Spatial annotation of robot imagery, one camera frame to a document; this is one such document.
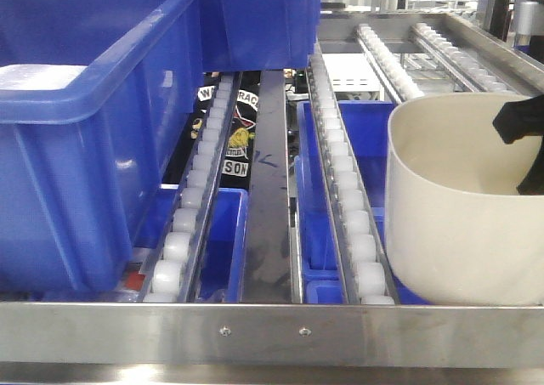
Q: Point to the blue crate rear centre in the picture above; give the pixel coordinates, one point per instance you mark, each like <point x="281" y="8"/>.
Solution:
<point x="256" y="35"/>

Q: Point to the large blue crate left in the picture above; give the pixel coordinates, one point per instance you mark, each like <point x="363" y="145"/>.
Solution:
<point x="80" y="165"/>

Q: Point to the white roller track middle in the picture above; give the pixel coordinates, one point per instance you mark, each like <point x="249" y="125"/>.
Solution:
<point x="362" y="268"/>

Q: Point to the white roller track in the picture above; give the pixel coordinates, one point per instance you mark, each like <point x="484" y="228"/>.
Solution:
<point x="362" y="268"/>
<point x="171" y="269"/>

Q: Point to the white roller track left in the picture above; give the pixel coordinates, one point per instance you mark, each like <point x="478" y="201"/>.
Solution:
<point x="171" y="269"/>

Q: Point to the steel roller shelf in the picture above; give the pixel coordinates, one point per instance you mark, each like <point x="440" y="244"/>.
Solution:
<point x="271" y="325"/>

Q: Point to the blue crate below middle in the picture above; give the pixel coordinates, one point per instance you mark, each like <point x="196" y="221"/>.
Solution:
<point x="366" y="123"/>

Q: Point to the blue crate below left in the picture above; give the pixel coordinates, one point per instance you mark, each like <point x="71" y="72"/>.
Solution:
<point x="223" y="256"/>

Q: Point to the blue crate below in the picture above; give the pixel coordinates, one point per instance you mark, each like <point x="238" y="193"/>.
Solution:
<point x="223" y="256"/>
<point x="366" y="123"/>

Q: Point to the white plastic bin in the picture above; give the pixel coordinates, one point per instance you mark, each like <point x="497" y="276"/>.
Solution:
<point x="457" y="230"/>

